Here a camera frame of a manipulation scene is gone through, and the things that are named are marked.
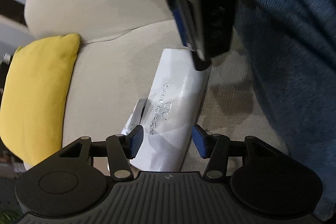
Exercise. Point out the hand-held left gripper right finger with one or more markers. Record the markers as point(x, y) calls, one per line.
point(199, 142)

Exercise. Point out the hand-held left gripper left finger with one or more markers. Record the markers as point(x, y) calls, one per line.
point(136, 141)

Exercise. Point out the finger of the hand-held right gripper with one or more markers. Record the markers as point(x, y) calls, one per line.
point(210, 3)

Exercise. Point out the white printed packet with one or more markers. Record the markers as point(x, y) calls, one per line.
point(132, 119)

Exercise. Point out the person's leg in blue jeans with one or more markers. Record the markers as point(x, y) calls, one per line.
point(294, 56)

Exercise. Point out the beige sofa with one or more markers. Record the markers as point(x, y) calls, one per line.
point(105, 3)

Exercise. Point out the yellow pillow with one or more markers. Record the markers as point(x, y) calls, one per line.
point(36, 87)

